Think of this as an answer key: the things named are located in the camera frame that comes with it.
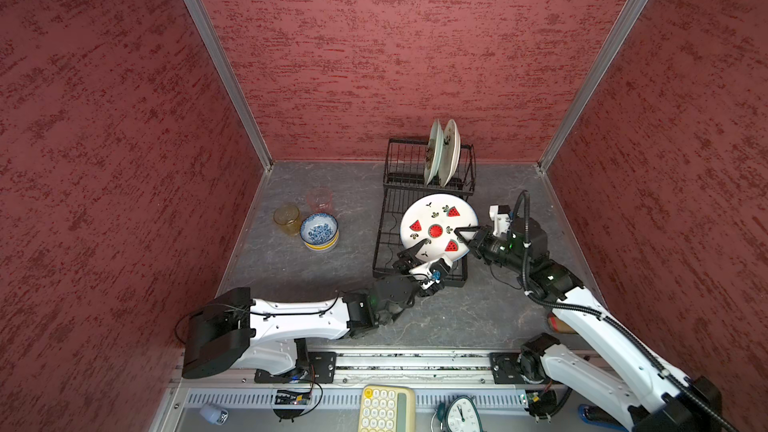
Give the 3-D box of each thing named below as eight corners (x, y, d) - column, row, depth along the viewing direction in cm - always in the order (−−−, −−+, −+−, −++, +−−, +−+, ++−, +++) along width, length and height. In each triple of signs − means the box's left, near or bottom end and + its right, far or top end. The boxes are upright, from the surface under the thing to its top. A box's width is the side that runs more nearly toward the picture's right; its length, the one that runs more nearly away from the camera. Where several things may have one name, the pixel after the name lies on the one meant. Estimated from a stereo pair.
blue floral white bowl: (304, 251, 97) (298, 237, 90) (309, 228, 103) (303, 213, 96) (338, 251, 97) (334, 237, 90) (341, 228, 103) (337, 213, 96)
